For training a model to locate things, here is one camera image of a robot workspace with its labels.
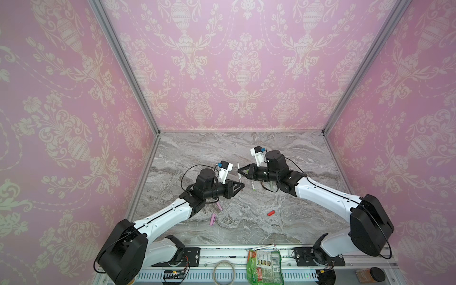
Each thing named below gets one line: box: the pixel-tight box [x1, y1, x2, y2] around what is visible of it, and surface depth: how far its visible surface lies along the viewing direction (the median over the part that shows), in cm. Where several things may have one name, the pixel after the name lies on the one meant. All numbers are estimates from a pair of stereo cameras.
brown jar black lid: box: [355, 267, 386, 284], surface depth 65 cm
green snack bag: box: [246, 249, 284, 285], surface depth 72 cm
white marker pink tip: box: [245, 244, 277, 252], surface depth 78 cm
